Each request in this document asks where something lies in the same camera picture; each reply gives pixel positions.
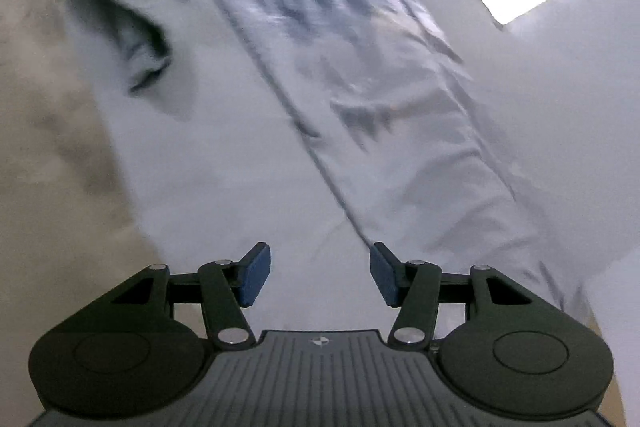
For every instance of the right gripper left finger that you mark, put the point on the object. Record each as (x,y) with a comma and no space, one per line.
(148,341)

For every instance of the beige cloth garment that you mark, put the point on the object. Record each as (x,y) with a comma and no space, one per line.
(67,234)

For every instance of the blue patterned quilt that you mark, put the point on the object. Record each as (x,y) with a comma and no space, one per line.
(388,113)

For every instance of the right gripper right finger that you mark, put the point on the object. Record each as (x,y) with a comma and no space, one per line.
(493,342)

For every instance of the blue bed sheet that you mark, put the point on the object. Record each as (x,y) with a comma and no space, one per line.
(213,165)

